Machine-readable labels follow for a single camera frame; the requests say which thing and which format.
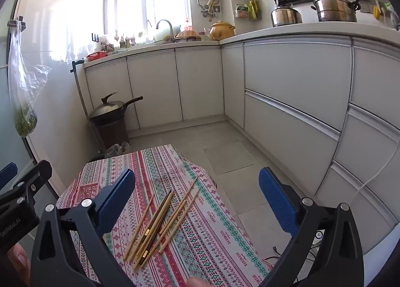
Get steel cooking pot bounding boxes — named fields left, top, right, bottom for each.
left=311, top=0, right=362, bottom=23

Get pale green basin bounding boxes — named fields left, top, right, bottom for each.
left=153, top=26, right=182, bottom=44

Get black pole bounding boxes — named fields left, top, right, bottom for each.
left=71, top=60, right=107, bottom=157

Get woven bamboo basket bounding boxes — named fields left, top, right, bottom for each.
left=174, top=31, right=202, bottom=43

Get steel wok lid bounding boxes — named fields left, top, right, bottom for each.
left=90, top=91, right=124, bottom=118

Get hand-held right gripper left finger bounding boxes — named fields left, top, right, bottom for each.
left=29, top=168, right=136, bottom=287

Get water heater pipes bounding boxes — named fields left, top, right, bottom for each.
left=197, top=0, right=220, bottom=23

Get hanging bag of greens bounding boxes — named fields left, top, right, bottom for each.
left=8, top=26, right=52, bottom=138

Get person's right hand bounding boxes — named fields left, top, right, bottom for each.
left=187, top=276, right=215, bottom=287

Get yellow clay pot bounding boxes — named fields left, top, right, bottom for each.
left=209, top=21, right=236, bottom=41

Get steel kettle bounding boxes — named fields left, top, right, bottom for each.
left=270, top=0, right=303, bottom=28

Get row of small bottles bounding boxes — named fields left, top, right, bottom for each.
left=100, top=32, right=147, bottom=52

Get patterned red green tablecloth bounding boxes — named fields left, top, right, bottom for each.
left=56, top=144, right=271, bottom=287

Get steel faucet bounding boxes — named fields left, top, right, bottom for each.
left=155, top=19, right=175, bottom=43

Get red plastic basket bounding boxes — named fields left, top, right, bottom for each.
left=87, top=51, right=108, bottom=62

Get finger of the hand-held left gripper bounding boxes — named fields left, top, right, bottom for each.
left=0, top=163, right=19, bottom=191
left=0, top=160, right=52, bottom=213

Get yellow package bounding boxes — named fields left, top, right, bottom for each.
left=248, top=0, right=262, bottom=21

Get brown stool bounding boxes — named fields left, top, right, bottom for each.
left=94, top=117, right=131, bottom=151

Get black wok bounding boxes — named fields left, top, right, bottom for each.
left=89, top=96, right=144, bottom=126

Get yellow scissors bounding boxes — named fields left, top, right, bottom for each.
left=364, top=0, right=383, bottom=21

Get green package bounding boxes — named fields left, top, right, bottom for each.
left=235, top=2, right=249, bottom=19

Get person's left hand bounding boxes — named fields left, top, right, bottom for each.
left=7, top=244, right=31, bottom=287

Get white kitchen cabinets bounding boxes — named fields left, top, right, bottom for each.
left=84, top=32, right=400, bottom=259

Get crumpled clear plastic bag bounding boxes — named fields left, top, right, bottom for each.
left=104, top=141, right=131, bottom=159

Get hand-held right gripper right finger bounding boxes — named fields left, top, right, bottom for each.
left=259, top=167, right=365, bottom=287

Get wall hook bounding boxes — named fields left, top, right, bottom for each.
left=8, top=16, right=26, bottom=30

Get frosted glass door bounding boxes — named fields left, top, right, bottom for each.
left=0, top=0, right=60, bottom=197

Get pile of wooden chopsticks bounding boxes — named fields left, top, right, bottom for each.
left=123, top=177, right=201, bottom=271

